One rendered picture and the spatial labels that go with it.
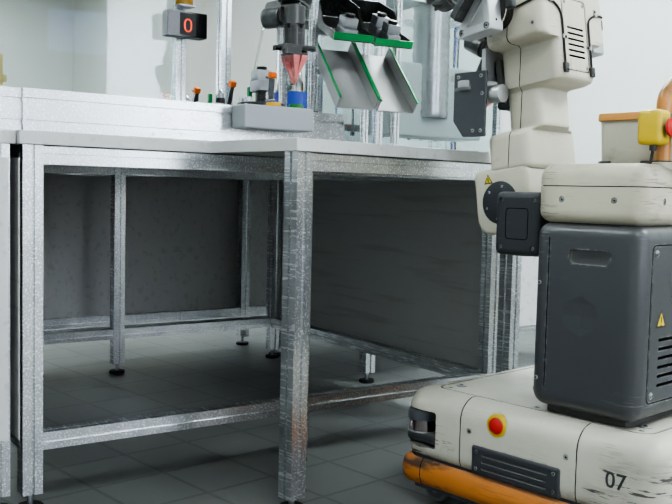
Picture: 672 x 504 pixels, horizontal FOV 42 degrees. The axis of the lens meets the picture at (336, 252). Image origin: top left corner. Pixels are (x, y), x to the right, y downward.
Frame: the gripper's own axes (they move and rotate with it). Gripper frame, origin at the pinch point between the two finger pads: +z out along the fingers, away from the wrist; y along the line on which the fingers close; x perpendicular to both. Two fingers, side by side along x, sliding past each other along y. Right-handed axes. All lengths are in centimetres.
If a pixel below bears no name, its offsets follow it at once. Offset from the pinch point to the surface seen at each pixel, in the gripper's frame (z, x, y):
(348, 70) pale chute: -7.2, -20.6, -33.3
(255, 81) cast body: -1.0, -18.5, 1.1
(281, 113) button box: 9.5, 6.0, 7.6
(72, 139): 18, 6, 63
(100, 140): 18, 6, 56
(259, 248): 61, -167, -89
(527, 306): 81, -63, -165
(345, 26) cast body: -18.5, -11.2, -25.0
